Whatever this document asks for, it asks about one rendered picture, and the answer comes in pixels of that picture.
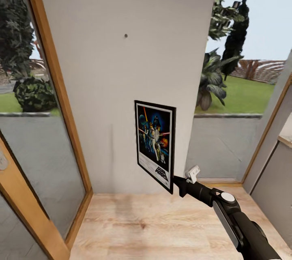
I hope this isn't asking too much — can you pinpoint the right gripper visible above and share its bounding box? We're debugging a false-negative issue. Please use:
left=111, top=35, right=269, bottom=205
left=170, top=176, right=205, bottom=201

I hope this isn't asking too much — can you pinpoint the poster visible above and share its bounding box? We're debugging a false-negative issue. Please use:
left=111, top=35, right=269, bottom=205
left=134, top=100, right=176, bottom=195

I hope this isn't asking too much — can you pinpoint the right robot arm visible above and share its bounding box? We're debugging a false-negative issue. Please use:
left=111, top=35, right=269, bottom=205
left=170, top=165, right=282, bottom=260

